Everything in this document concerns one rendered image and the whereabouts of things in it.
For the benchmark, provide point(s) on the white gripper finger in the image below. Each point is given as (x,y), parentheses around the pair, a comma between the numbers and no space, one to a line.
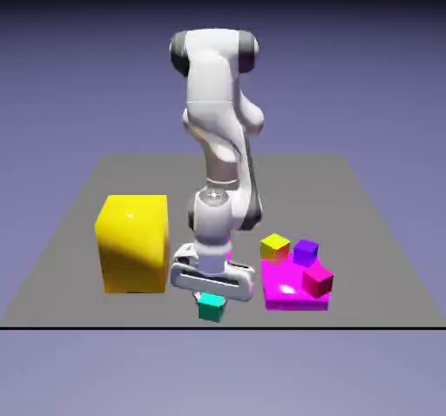
(224,303)
(197,296)

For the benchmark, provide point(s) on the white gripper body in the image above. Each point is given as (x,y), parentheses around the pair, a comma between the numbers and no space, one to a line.
(209,284)

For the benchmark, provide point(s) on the small teal cube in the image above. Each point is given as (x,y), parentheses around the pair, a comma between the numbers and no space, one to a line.
(210,308)

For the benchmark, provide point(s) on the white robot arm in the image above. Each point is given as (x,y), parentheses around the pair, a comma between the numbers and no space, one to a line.
(212,116)

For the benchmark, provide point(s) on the small yellow cube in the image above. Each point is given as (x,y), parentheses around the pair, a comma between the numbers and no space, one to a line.
(274,248)

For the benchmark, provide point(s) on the small purple cube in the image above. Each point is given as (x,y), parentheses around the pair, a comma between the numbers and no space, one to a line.
(305,252)

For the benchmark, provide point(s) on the small crimson cube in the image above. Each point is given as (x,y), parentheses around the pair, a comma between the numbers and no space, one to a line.
(317,281)

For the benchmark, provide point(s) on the large magenta box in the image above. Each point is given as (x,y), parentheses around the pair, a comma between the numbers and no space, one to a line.
(292,290)

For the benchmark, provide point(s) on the large yellow box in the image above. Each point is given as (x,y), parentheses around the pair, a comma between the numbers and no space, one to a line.
(132,245)

